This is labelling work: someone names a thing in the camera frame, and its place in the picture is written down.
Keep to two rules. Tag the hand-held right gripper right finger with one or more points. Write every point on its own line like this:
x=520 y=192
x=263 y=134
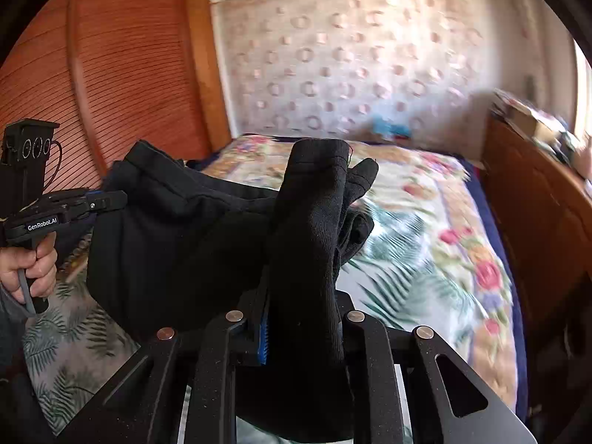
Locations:
x=365 y=347

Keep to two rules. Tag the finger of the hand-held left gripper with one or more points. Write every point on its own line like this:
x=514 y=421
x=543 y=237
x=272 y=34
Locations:
x=108 y=201
x=69 y=196

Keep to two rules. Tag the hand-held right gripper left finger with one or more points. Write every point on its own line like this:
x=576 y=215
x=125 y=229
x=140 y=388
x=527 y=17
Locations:
x=264 y=340

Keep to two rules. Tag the black printed t-shirt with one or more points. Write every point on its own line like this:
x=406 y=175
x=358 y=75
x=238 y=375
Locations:
x=185 y=240

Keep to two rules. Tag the person's left forearm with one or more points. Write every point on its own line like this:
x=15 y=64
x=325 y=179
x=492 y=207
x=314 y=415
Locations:
x=9 y=333

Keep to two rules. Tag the person's left hand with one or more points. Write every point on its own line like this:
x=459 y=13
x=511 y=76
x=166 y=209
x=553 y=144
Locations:
x=44 y=268

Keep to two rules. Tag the floral blanket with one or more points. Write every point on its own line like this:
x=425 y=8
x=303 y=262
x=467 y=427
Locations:
x=416 y=263

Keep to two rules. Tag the wooden slatted wardrobe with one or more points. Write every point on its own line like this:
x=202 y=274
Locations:
x=115 y=55

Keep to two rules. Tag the navy bed sheet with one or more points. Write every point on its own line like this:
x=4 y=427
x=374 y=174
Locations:
x=502 y=259

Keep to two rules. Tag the long wooden cabinet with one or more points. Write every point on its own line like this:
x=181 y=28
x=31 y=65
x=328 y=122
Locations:
x=532 y=222

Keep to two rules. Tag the blue tissue box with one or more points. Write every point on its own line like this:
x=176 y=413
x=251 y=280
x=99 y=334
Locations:
x=391 y=127

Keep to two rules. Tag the cardboard box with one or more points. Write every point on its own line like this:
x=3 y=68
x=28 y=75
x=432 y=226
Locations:
x=522 y=118

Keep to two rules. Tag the circle-patterned sheer curtain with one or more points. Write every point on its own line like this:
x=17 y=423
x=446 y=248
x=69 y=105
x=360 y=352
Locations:
x=347 y=55

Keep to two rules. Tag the wooden framed window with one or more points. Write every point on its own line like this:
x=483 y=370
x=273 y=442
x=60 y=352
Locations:
x=583 y=92

